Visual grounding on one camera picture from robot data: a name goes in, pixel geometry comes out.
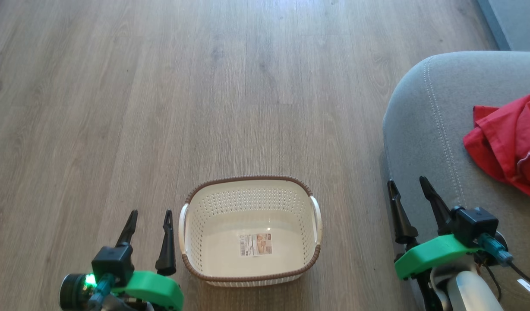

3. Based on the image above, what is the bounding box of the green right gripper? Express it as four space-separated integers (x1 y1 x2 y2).
387 176 483 280

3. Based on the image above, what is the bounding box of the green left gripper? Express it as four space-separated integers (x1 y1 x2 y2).
112 210 184 311

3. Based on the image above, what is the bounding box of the red shirt with white trim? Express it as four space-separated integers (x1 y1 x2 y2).
463 92 530 200

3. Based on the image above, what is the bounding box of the grey fabric sofa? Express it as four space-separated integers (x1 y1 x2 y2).
382 51 530 311

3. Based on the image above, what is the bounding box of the printed paper label sticker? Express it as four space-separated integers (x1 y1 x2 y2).
239 233 273 257

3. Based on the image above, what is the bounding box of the white laundry basket brown rim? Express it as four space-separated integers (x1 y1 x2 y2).
179 175 323 288

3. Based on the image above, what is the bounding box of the grey blue furniture panel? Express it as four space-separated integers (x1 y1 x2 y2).
477 0 530 51

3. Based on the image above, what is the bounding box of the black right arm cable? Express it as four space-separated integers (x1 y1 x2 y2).
479 233 530 289

